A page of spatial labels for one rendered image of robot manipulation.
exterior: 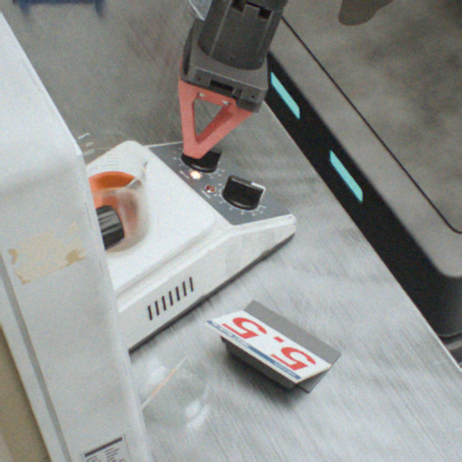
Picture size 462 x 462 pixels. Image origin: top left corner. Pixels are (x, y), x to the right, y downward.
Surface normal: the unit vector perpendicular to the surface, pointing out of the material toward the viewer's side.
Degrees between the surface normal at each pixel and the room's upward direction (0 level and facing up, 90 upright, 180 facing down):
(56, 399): 90
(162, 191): 0
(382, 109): 0
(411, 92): 0
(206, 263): 90
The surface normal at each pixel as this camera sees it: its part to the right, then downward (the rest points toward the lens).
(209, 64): 0.33, -0.80
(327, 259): -0.06, -0.62
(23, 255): 0.44, 0.69
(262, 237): 0.64, 0.58
